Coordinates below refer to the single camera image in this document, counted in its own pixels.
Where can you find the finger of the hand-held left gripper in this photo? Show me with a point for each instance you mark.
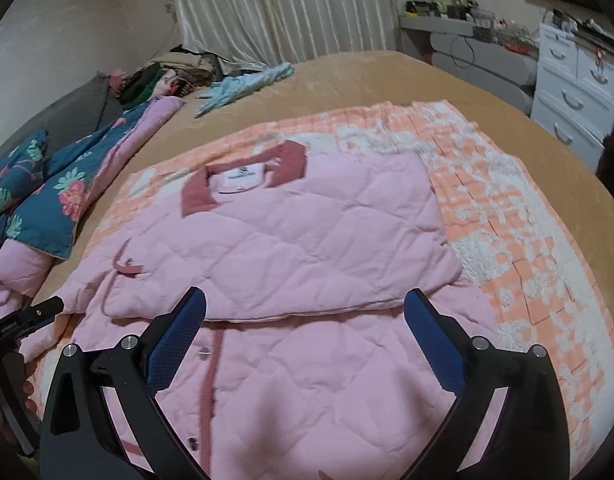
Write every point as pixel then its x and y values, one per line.
pixel 22 317

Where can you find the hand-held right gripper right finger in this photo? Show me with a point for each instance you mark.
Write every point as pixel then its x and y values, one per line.
pixel 432 340

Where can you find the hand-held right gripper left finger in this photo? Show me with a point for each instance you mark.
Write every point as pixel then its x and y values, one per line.
pixel 179 340

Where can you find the pile of folded clothes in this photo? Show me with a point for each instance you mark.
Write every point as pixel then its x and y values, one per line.
pixel 187 67

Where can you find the person's left hand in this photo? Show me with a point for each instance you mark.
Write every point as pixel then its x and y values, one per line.
pixel 28 390

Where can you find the blue floral quilt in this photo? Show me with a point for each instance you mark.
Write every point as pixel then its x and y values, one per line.
pixel 52 200

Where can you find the orange white checkered blanket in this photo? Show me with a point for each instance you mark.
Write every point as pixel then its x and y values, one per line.
pixel 512 200

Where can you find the grey headboard cushion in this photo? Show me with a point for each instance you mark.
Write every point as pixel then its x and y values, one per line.
pixel 62 110

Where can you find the light blue garment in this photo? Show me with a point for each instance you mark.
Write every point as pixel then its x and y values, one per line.
pixel 237 87

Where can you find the white drawer cabinet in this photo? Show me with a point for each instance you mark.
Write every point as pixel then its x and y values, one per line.
pixel 562 95

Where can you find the grey curved shelf desk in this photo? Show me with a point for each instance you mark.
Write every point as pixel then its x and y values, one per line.
pixel 487 60

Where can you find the desk clutter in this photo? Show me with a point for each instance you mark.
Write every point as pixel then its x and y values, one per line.
pixel 457 10

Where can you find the white pleated curtain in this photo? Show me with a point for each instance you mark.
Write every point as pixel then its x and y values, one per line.
pixel 287 5

